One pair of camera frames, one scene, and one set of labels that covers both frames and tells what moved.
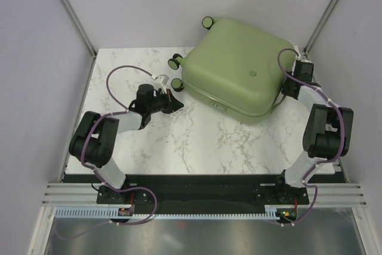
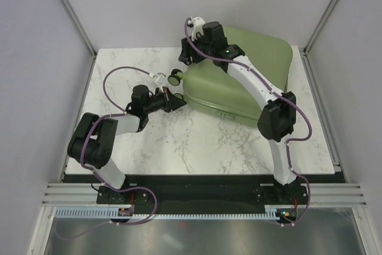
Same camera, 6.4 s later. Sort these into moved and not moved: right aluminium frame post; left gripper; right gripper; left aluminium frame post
Moved: right gripper
Not moved: right aluminium frame post; left gripper; left aluminium frame post
